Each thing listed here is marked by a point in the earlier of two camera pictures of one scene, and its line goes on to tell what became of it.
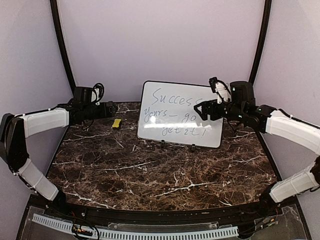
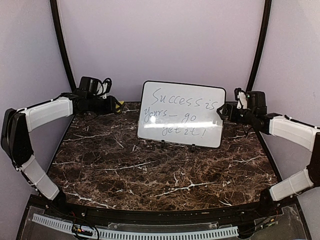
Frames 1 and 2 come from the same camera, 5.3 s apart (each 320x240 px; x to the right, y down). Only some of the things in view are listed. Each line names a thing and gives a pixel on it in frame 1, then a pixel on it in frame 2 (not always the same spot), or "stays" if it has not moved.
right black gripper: x=206 y=104 → x=227 y=107
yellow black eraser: x=117 y=124 → x=120 y=105
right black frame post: x=261 y=40 stays
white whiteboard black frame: x=166 y=113 stays
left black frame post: x=58 y=26 stays
